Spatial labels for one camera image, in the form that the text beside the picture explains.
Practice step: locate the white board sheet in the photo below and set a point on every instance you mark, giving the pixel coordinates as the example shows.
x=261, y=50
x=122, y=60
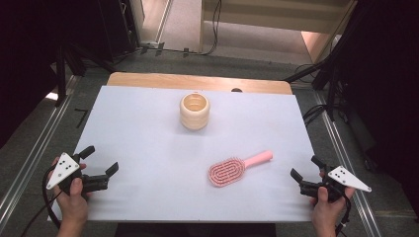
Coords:
x=158, y=164

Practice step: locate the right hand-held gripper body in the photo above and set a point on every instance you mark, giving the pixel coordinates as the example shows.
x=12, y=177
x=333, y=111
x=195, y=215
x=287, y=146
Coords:
x=349, y=179

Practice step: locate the black metal stand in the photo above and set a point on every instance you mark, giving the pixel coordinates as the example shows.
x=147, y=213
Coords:
x=61, y=79
x=331, y=95

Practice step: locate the black curtain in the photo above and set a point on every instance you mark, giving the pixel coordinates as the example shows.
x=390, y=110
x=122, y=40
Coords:
x=26, y=49
x=388, y=82

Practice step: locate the black cabinet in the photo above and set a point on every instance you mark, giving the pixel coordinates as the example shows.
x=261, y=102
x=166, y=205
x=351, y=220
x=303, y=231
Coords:
x=115, y=29

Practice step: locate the beige shelf unit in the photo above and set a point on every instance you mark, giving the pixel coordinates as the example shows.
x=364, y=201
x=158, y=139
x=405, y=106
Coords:
x=263, y=16

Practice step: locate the person's left hand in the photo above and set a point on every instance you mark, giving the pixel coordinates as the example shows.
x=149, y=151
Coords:
x=72, y=207

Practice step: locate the person's right hand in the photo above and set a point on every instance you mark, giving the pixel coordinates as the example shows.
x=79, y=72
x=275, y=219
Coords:
x=329, y=212

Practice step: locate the pink hairbrush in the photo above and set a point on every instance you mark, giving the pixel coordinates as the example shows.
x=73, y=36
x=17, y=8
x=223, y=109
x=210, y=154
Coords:
x=227, y=171

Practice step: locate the wooden table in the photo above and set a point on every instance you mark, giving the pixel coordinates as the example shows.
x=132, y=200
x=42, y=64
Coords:
x=197, y=82

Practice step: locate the aluminium floor rail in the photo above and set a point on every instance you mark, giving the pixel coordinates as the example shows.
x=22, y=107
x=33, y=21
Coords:
x=339, y=148
x=38, y=149

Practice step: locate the dark table grommet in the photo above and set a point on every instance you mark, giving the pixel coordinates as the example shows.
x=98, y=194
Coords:
x=236, y=90

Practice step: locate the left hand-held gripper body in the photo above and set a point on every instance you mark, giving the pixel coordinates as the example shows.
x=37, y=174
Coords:
x=62, y=168

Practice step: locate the beige ribbed cup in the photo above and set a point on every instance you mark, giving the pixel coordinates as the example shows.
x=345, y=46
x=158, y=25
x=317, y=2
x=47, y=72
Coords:
x=194, y=120

